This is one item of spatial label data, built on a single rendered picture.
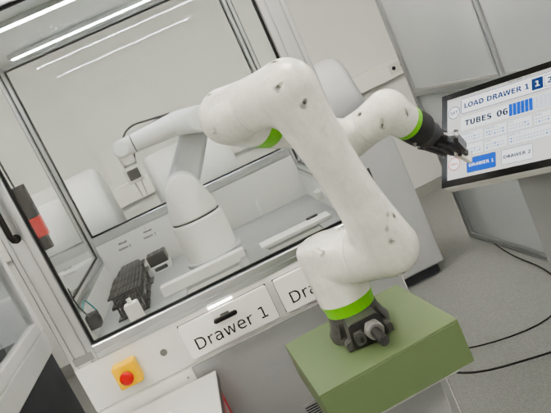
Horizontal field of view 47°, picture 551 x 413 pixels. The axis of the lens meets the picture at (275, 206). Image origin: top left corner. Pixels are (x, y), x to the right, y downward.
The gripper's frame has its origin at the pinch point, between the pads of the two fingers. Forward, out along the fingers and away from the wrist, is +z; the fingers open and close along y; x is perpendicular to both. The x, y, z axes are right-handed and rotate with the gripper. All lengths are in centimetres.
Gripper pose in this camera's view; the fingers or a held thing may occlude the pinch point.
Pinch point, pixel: (463, 154)
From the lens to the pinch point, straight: 185.7
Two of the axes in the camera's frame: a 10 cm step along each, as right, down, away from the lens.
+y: -6.7, 1.6, 7.2
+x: -0.8, 9.5, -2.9
